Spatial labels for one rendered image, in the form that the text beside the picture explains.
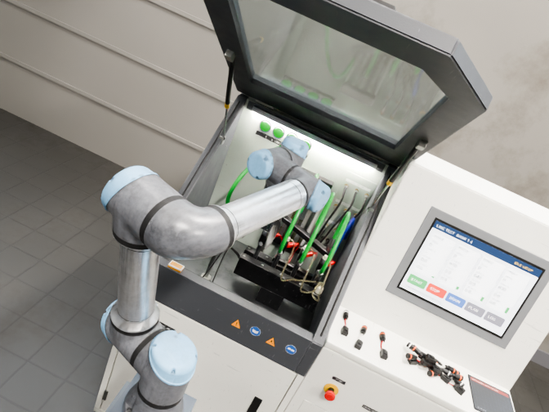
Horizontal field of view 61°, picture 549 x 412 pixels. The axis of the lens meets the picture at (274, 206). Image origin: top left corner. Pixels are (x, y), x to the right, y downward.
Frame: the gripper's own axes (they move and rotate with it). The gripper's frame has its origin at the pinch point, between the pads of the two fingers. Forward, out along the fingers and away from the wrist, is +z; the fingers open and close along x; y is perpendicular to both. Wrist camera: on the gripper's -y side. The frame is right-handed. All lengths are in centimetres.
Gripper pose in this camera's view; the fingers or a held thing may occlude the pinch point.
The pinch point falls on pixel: (255, 239)
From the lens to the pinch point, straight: 144.2
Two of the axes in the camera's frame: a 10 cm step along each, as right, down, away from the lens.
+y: -2.5, 3.8, -8.9
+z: -3.6, 8.2, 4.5
